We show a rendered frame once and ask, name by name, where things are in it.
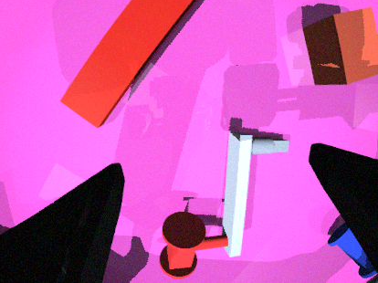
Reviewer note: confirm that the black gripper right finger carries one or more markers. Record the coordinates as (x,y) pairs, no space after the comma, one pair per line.
(351,182)

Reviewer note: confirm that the orange box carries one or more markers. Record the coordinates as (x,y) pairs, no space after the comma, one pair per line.
(343,48)

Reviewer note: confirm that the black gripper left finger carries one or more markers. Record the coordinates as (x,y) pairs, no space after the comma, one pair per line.
(68,241)

